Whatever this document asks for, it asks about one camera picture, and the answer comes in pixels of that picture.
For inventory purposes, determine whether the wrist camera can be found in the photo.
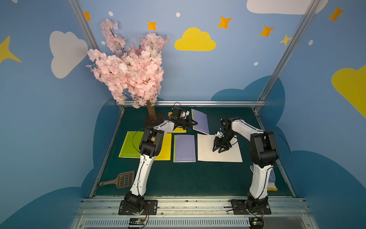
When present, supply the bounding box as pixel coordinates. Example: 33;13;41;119
170;107;190;120
215;118;233;138

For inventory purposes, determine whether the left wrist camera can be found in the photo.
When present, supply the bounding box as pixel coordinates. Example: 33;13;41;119
170;107;190;120

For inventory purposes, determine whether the controller board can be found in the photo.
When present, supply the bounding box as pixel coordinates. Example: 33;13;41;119
249;218;264;229
128;218;145;228

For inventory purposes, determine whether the brown litter scoop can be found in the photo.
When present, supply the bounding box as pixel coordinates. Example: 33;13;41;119
99;171;135;189

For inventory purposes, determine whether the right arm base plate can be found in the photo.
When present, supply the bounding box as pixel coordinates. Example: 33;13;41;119
230;198;272;215

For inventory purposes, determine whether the small notebook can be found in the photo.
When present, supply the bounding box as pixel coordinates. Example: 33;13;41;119
197;134;243;163

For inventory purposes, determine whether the green cover notebook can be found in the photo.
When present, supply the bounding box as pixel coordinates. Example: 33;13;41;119
119;131;144;158

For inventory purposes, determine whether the pink cherry blossom tree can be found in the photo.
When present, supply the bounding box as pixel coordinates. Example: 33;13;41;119
87;19;170;123

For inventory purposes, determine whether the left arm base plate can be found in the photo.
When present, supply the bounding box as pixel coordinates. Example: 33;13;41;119
118;199;158;216

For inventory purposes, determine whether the left controller board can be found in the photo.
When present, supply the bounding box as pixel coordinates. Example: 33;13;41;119
128;218;145;228

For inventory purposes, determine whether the yellow cover notebook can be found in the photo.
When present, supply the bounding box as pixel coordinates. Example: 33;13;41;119
170;127;187;133

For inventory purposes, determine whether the aluminium rail back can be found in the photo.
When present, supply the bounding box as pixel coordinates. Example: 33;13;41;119
155;101;266;107

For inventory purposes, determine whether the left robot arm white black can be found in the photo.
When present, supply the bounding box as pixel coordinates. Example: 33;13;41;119
122;111;197;213

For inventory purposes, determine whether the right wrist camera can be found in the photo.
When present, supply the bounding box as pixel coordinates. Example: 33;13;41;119
215;118;233;138

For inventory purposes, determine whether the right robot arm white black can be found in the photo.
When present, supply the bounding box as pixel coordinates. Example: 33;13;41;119
213;117;279;212

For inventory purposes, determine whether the right controller board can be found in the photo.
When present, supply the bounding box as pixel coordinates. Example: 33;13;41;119
249;218;264;229

